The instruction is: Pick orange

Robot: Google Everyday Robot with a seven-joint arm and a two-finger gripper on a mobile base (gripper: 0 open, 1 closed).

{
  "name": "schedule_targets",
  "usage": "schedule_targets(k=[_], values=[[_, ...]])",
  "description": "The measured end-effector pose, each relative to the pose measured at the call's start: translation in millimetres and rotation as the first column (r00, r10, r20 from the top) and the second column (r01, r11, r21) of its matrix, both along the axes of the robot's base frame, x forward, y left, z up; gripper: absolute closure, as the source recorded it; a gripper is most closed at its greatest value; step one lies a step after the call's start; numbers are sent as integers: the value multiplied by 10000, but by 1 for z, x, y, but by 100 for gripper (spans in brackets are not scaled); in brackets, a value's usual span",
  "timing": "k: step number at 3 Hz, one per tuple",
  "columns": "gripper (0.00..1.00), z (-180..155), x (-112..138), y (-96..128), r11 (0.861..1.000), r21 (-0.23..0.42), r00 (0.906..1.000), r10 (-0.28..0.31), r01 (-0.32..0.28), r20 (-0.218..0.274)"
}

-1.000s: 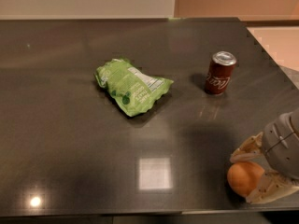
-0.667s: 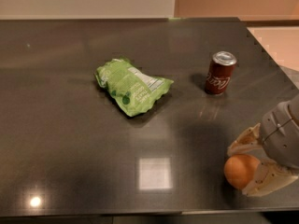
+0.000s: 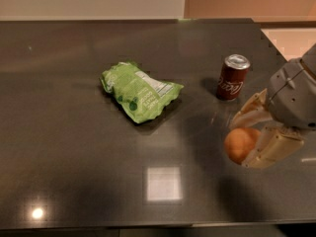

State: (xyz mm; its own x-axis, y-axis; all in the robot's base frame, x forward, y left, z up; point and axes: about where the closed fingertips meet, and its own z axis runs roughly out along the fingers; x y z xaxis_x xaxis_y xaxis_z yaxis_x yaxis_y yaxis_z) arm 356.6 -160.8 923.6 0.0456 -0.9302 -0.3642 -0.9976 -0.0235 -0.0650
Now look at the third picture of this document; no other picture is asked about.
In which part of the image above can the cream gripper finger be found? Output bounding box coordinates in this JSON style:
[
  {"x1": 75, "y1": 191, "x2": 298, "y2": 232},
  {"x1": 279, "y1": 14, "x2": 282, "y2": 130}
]
[
  {"x1": 242, "y1": 125, "x2": 304, "y2": 169},
  {"x1": 229, "y1": 89, "x2": 272, "y2": 129}
]

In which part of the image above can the orange fruit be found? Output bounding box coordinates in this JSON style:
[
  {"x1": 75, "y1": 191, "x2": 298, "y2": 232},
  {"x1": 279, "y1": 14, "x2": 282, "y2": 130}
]
[{"x1": 224, "y1": 127, "x2": 261, "y2": 164}]

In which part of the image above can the red soda can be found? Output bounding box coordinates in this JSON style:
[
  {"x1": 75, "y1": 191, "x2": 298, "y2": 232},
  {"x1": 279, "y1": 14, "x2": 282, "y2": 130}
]
[{"x1": 216, "y1": 54, "x2": 251, "y2": 101}]

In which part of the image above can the green chip bag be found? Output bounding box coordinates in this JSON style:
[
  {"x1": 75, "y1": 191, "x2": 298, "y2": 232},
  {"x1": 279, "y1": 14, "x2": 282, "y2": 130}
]
[{"x1": 100, "y1": 62, "x2": 184, "y2": 123}]

